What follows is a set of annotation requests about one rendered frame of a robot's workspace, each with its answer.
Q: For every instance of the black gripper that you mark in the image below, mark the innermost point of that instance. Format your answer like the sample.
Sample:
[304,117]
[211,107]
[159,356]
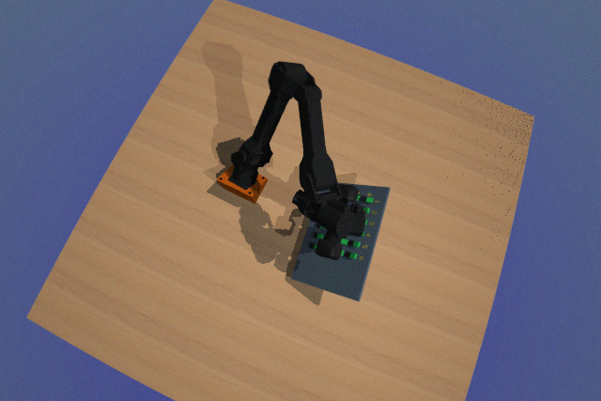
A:
[327,247]

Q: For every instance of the dark grey slanted panel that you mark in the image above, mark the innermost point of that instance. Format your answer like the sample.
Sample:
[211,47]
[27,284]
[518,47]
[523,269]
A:
[346,276]

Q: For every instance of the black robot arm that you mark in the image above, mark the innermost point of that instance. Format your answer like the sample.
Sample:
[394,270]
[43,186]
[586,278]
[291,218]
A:
[288,81]

